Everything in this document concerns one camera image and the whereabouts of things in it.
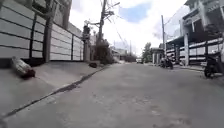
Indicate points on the concrete kerb strip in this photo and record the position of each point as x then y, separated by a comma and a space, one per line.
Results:
190, 67

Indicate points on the thin utility pole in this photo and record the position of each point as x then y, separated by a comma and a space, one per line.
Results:
163, 33

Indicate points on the grey concrete pavement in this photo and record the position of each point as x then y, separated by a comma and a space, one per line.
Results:
50, 76

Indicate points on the grey sack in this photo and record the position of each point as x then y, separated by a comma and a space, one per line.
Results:
21, 67

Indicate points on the building with carport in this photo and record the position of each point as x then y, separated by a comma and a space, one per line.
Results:
200, 30

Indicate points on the building with slatted wall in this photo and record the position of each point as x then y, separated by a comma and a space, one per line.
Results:
20, 33

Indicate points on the grey concrete road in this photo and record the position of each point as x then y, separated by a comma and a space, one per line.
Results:
133, 100

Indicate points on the distant tree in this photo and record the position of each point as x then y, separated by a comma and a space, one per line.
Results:
146, 53

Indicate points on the bush at pole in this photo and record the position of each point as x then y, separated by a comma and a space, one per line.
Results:
102, 52

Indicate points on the distant vehicle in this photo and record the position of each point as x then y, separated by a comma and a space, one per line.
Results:
139, 60

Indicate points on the small gatehouse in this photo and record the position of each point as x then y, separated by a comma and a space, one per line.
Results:
156, 55

